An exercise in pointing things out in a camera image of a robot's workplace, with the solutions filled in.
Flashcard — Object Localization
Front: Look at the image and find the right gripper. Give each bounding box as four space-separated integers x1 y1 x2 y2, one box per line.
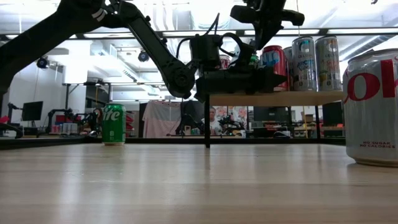
229 0 305 50

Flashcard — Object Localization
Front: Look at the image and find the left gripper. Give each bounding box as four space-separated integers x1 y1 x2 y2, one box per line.
195 67 289 103

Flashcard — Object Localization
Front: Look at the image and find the red Fanta strawberry can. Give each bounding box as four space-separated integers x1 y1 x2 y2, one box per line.
260 45 290 93

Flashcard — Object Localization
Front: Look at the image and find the white Celsius can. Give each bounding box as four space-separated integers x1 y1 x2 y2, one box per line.
315 35 343 92
291 36 317 92

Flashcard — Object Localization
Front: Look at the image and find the silver Diet Coke can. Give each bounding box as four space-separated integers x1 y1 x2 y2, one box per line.
343 49 398 168
219 54 231 70

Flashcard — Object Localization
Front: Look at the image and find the person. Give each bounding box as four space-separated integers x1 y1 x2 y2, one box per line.
207 107 223 136

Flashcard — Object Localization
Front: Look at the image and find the black overhead crossbar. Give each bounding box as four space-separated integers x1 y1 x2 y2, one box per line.
0 27 398 40

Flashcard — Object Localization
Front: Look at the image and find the white hanging T-shirt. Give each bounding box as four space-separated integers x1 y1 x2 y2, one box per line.
142 100 183 139

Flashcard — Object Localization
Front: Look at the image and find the background robot with green lights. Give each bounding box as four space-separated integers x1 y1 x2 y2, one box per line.
83 108 103 138

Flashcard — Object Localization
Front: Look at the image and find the black computer monitor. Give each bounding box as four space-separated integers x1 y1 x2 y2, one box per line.
21 101 44 122

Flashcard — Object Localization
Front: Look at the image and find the wooden shelf with black frame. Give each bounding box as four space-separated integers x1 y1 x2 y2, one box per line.
203 91 346 149

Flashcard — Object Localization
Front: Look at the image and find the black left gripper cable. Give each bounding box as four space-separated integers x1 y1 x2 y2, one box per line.
175 12 254 68

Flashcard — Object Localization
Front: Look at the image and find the black ceiling camera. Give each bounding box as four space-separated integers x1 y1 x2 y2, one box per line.
36 55 50 70
137 49 150 63

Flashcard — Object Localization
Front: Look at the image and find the black metal table frame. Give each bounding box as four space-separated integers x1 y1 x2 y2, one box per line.
0 136 346 146

